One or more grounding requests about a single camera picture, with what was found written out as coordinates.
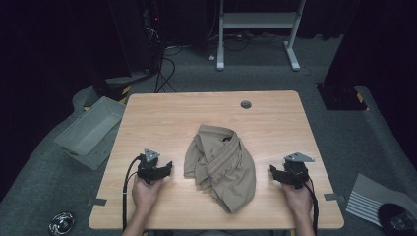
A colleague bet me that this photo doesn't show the black base with yellow stripe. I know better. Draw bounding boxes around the black base with yellow stripe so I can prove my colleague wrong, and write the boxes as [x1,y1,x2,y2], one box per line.
[92,73,155,103]
[316,83,369,112]

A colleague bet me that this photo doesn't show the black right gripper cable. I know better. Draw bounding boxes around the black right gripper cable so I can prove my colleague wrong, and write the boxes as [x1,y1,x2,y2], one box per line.
[303,178,320,236]

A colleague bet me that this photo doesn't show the person's right hand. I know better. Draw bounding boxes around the person's right hand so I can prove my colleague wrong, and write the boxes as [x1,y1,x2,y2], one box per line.
[280,181,314,218]

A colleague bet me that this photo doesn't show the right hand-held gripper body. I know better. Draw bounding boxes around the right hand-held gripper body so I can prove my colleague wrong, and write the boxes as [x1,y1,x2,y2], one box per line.
[282,151,316,191]

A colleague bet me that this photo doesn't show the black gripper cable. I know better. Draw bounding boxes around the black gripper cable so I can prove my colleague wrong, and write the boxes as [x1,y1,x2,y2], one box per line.
[121,154,143,231]
[303,178,320,236]

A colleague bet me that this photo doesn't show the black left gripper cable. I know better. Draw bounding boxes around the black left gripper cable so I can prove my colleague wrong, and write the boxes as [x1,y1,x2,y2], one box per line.
[121,154,143,231]

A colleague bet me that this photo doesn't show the white metal stand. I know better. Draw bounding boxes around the white metal stand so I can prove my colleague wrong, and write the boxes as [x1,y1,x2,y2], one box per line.
[216,0,308,73]

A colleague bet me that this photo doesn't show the cables under white stand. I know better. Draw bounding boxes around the cables under white stand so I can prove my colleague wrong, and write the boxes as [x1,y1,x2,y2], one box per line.
[223,30,289,52]

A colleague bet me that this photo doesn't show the shiny metal object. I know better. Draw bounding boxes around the shiny metal object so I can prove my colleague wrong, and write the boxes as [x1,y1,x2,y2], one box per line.
[47,211,76,236]

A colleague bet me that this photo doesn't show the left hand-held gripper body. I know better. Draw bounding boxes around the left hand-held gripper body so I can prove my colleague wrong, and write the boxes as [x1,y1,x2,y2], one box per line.
[136,147,165,185]

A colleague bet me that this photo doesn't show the striped grey sheet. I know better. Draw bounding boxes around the striped grey sheet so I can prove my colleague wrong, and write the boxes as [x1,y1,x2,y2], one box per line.
[345,173,417,228]

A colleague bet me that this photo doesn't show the person's left hand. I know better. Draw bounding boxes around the person's left hand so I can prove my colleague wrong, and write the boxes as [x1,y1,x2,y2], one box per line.
[131,176,165,214]

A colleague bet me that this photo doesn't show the khaki pants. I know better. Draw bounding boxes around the khaki pants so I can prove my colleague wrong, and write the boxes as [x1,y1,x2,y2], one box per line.
[183,124,257,214]

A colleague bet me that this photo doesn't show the black round object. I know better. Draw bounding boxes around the black round object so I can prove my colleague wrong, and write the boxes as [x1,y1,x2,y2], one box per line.
[377,203,417,236]

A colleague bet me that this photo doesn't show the grey plastic bin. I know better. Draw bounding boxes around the grey plastic bin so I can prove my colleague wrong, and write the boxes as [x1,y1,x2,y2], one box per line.
[53,95,127,171]

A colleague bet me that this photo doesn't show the black floor cables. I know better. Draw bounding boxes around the black floor cables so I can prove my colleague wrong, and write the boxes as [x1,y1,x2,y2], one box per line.
[152,45,183,94]

